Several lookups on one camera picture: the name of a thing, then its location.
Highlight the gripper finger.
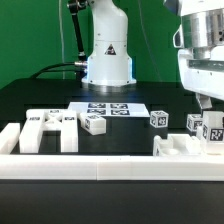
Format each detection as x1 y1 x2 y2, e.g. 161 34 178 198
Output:
196 93 212 110

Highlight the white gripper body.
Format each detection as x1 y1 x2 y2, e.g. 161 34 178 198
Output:
174 23 224 102

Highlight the white chair seat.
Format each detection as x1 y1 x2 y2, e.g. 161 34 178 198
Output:
153 134 202 156

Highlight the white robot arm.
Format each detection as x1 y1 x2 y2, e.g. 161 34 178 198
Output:
82 0 224 109

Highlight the white tagged cube far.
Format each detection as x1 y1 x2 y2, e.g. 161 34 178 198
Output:
186 114 203 132

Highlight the white tagged cube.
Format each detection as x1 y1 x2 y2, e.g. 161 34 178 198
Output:
186 114 203 132
150 110 169 128

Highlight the white tagged cube near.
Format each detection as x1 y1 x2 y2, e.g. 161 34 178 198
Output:
150 110 169 128

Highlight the white marker sheet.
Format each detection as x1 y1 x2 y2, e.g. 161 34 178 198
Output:
68 102 150 117

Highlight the black cable bundle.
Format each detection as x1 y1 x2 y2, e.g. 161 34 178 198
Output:
29 61 88 80

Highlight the white hanging cable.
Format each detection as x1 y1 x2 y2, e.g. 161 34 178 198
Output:
58 0 66 80

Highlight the white chair back frame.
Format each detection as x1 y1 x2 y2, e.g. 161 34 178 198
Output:
19 109 78 153

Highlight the white U-shaped obstacle frame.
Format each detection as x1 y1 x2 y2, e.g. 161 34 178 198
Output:
0 123 224 181

